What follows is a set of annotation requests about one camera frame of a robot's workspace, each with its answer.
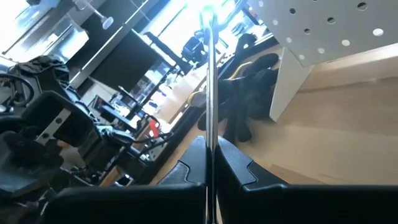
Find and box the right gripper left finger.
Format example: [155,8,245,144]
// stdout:
[42,135,209,224]

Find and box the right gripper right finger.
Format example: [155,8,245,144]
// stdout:
[214,136,398,224]

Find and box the large chrome combination wrench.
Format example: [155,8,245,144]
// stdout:
[200,4,220,224]

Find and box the dark flat monitor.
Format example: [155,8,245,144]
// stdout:
[89,29,163,93]

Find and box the white metal pegboard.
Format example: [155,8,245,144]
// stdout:
[247,0,398,123]

